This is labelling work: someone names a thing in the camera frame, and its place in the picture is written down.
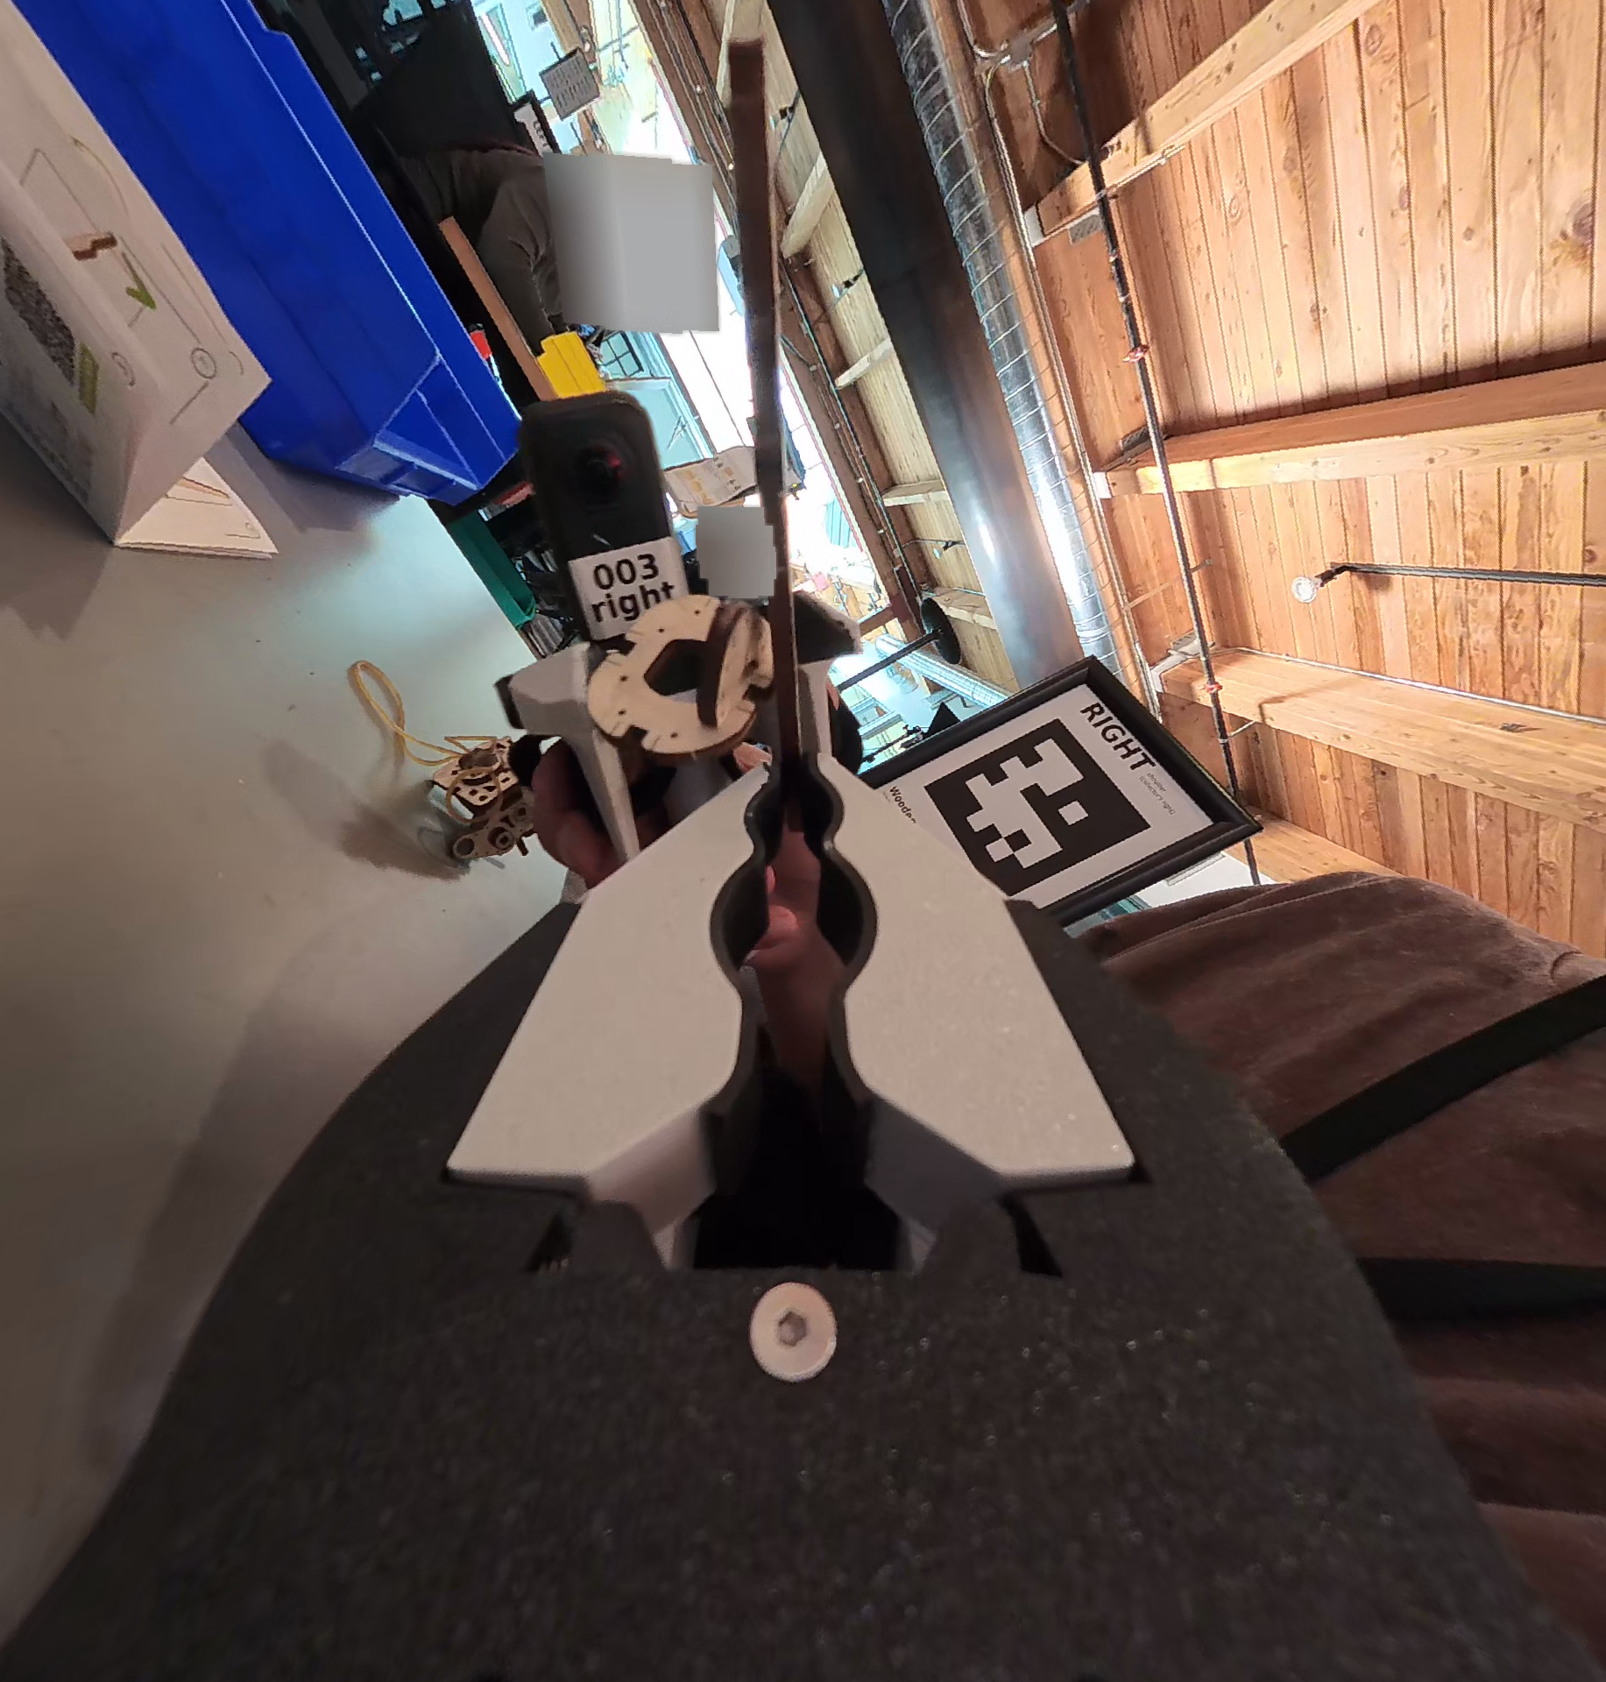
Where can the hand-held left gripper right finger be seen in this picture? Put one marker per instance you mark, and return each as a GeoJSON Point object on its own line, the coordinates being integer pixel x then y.
{"type": "Point", "coordinates": [986, 1053]}

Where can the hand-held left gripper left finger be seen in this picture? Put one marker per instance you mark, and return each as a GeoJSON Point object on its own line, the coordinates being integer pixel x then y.
{"type": "Point", "coordinates": [581, 1053]}

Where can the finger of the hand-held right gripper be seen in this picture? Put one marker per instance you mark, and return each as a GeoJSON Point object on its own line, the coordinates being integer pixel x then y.
{"type": "Point", "coordinates": [812, 716]}
{"type": "Point", "coordinates": [552, 689]}

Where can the round wooden gear assembly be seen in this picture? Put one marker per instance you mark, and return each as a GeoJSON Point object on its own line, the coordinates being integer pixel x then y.
{"type": "Point", "coordinates": [646, 698]}

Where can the thin dark-edged wooden model sheet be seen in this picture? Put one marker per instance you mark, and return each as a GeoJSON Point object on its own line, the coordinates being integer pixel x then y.
{"type": "Point", "coordinates": [758, 394]}

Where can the small wooden model assembly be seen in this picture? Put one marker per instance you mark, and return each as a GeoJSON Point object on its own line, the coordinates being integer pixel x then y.
{"type": "Point", "coordinates": [487, 809]}

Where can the person's right hand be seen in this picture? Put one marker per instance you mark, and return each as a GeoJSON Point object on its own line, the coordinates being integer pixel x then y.
{"type": "Point", "coordinates": [791, 921]}

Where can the green plastic crate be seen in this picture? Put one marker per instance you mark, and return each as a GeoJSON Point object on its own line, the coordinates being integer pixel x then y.
{"type": "Point", "coordinates": [487, 567]}

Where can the yellow plastic bin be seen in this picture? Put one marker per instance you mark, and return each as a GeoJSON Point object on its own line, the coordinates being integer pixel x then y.
{"type": "Point", "coordinates": [568, 365]}

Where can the black round-base stand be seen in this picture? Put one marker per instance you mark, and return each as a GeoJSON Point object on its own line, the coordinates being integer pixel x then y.
{"type": "Point", "coordinates": [941, 629]}

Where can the yellow rubber band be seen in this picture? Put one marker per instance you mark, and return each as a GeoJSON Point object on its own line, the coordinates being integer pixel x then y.
{"type": "Point", "coordinates": [387, 716]}

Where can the wooden workbench top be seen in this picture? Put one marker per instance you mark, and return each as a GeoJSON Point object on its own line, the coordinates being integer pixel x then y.
{"type": "Point", "coordinates": [496, 301]}

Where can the black framed marker sign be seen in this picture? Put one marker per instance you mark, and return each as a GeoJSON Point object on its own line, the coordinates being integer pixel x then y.
{"type": "Point", "coordinates": [1052, 789]}

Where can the blue plastic bin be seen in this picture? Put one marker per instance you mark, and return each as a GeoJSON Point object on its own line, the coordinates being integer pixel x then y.
{"type": "Point", "coordinates": [317, 263]}

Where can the grey hanging sign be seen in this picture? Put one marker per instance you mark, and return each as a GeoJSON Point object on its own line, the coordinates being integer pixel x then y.
{"type": "Point", "coordinates": [568, 84]}

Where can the ceiling lamp bulb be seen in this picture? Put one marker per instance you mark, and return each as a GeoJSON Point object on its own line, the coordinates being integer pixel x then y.
{"type": "Point", "coordinates": [1306, 588]}

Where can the white printed cardboard box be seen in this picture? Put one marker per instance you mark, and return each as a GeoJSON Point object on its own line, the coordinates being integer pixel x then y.
{"type": "Point", "coordinates": [80, 301]}

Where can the dark round ceiling duct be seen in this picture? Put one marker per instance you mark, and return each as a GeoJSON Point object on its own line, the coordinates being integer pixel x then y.
{"type": "Point", "coordinates": [922, 328]}

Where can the silver spiral ceiling duct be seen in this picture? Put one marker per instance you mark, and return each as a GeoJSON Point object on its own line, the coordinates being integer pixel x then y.
{"type": "Point", "coordinates": [1014, 328]}

